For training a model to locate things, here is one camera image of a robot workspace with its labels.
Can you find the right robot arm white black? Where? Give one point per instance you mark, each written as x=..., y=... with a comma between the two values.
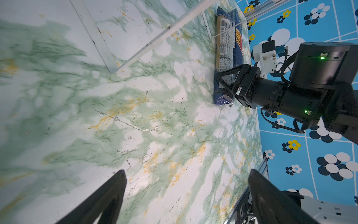
x=313, y=84

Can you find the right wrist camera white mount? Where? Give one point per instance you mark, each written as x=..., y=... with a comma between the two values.
x=266, y=54

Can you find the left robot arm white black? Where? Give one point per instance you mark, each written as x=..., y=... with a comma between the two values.
x=322, y=212

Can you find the clear dark spaghetti bag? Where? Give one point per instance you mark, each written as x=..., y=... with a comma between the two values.
x=224, y=56

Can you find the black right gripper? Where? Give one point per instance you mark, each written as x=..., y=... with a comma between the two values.
x=304, y=105

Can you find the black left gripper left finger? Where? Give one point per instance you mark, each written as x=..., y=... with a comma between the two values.
x=103, y=205

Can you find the dark blue spaghetti box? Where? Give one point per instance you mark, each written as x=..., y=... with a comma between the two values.
x=238, y=44

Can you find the white metal two-tier shelf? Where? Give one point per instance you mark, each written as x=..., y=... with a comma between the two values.
x=124, y=31

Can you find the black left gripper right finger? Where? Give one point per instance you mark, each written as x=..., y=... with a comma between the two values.
x=272, y=206

